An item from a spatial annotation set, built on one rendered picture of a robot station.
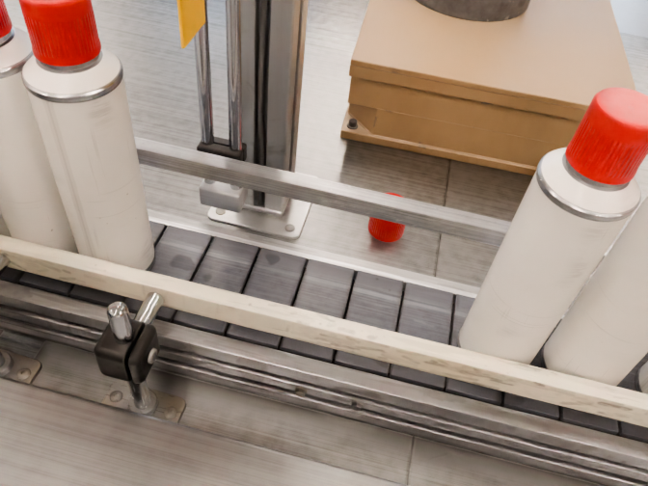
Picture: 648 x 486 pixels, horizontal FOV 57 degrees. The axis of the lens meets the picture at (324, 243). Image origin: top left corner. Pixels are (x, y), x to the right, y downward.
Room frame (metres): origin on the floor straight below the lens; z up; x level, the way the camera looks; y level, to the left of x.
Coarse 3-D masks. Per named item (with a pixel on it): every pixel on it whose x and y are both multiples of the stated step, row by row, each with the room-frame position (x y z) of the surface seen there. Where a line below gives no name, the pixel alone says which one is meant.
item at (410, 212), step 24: (144, 144) 0.31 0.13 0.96; (168, 168) 0.30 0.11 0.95; (192, 168) 0.30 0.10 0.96; (216, 168) 0.30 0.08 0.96; (240, 168) 0.30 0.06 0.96; (264, 168) 0.30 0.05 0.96; (264, 192) 0.29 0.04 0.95; (288, 192) 0.29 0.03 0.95; (312, 192) 0.29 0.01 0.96; (336, 192) 0.29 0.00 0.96; (360, 192) 0.29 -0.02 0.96; (384, 216) 0.28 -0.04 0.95; (408, 216) 0.28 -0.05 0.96; (432, 216) 0.28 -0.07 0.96; (456, 216) 0.28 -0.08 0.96; (480, 216) 0.29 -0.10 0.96; (480, 240) 0.28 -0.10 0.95
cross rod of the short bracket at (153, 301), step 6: (150, 294) 0.22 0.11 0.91; (156, 294) 0.22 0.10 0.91; (144, 300) 0.22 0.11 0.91; (150, 300) 0.22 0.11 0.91; (156, 300) 0.22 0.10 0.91; (162, 300) 0.22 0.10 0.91; (144, 306) 0.21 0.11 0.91; (150, 306) 0.21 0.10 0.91; (156, 306) 0.22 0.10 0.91; (138, 312) 0.21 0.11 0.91; (144, 312) 0.21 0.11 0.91; (150, 312) 0.21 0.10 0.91; (156, 312) 0.21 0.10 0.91; (138, 318) 0.20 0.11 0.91; (144, 318) 0.20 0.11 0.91; (150, 318) 0.21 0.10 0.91
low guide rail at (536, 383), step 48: (0, 240) 0.25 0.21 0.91; (96, 288) 0.23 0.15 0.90; (144, 288) 0.23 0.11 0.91; (192, 288) 0.23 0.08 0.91; (288, 336) 0.22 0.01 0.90; (336, 336) 0.21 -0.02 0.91; (384, 336) 0.21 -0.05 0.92; (480, 384) 0.20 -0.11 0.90; (528, 384) 0.20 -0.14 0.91; (576, 384) 0.20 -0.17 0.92
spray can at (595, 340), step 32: (640, 224) 0.23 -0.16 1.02; (608, 256) 0.24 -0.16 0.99; (640, 256) 0.22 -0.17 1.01; (608, 288) 0.23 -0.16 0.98; (640, 288) 0.21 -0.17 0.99; (576, 320) 0.23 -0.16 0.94; (608, 320) 0.22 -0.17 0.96; (640, 320) 0.21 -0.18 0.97; (544, 352) 0.24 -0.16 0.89; (576, 352) 0.22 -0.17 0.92; (608, 352) 0.21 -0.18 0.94; (640, 352) 0.21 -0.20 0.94; (608, 384) 0.21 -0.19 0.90
